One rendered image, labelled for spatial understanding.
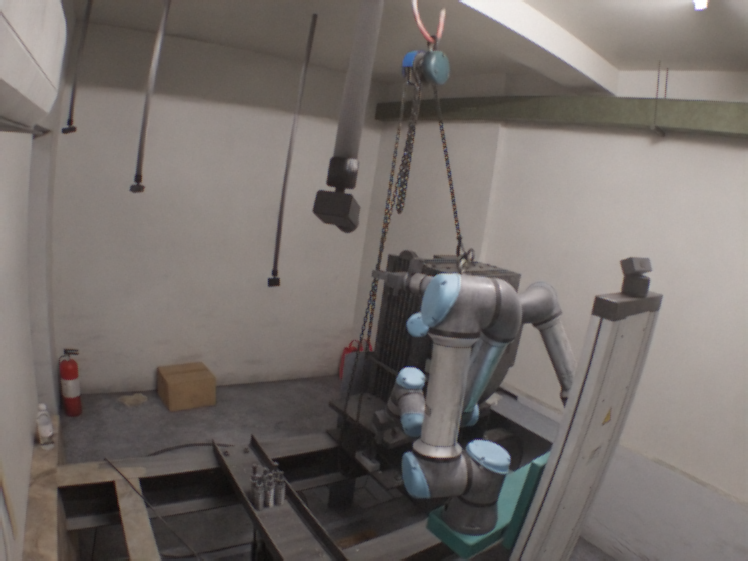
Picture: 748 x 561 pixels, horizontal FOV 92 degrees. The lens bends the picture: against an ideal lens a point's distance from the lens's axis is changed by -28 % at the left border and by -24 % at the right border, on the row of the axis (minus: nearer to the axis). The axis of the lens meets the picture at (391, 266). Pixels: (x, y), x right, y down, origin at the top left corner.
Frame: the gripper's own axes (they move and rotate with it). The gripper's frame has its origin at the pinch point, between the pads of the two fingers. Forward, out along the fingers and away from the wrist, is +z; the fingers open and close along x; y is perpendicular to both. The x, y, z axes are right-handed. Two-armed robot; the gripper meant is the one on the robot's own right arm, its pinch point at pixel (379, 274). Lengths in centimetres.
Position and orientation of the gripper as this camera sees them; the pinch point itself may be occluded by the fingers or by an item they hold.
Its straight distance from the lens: 181.4
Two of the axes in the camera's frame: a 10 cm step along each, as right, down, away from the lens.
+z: -8.1, -1.9, 5.6
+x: 5.8, -0.3, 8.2
